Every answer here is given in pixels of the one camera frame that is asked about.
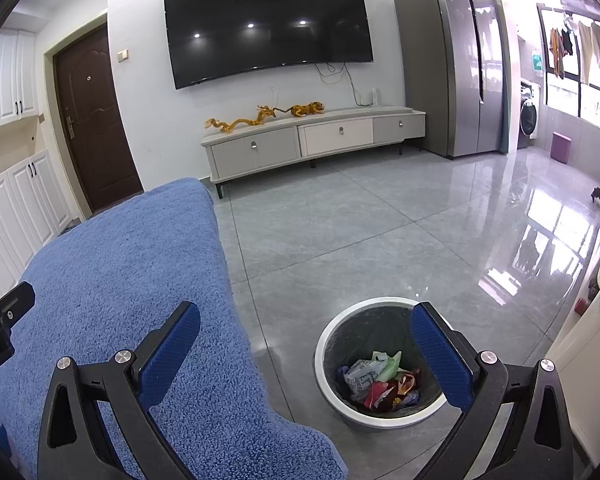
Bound blue blanket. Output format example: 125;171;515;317
0;177;350;480

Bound white television cabinet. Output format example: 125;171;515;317
201;105;427;200

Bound red wrapper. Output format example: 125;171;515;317
365;380;398;411

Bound hanging clothes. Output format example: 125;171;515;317
547;19;600;93

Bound black wall television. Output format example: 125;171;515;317
163;0;374;91

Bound dark brown door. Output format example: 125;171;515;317
53;25;145;215

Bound silver wrapper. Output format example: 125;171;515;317
344;357;388;403

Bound green wrapper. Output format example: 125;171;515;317
372;351;402;383

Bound white built-in cabinet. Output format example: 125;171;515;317
0;27;73;301

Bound golden dragon figurine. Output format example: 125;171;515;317
205;105;293;133

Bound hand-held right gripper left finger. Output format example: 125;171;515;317
37;301;202;480

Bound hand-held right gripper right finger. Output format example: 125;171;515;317
411;301;575;480

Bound grey refrigerator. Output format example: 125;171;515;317
391;0;510;159

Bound white side cabinet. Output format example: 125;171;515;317
547;180;600;466

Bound television cable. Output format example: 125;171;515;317
314;61;373;106

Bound dark red snack bag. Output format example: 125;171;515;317
385;370;422;408

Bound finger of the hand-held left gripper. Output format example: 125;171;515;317
0;281;36;333

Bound golden tiger figurine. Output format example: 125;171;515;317
290;102;327;118

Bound grey trash bin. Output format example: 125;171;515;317
314;297;448;433

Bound white washing machine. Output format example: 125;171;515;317
517;85;541;150

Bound purple stool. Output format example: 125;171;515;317
551;131;572;163

